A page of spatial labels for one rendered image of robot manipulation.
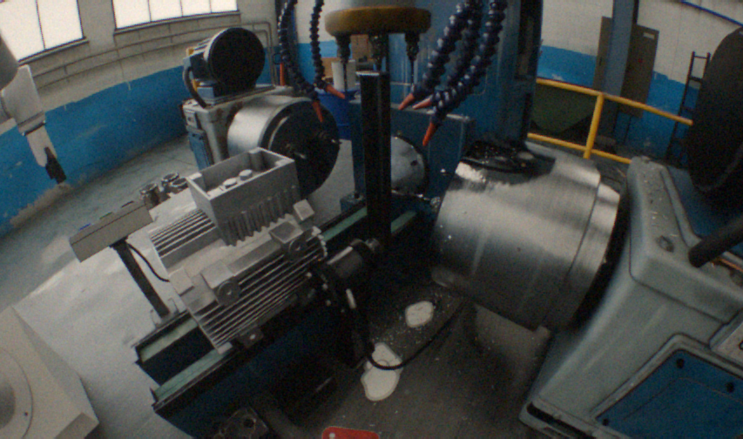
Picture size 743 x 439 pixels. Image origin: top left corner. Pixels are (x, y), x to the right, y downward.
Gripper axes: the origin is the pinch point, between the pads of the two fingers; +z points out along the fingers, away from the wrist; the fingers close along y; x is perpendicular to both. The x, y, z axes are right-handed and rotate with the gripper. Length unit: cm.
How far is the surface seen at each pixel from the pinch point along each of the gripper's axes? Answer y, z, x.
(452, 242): 100, -2, 12
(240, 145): 49, 3, 31
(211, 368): 74, 13, -10
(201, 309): 76, 2, -6
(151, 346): 60, 15, -13
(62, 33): -464, -88, 158
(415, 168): 89, 5, 38
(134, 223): 45.6, 4.3, 1.7
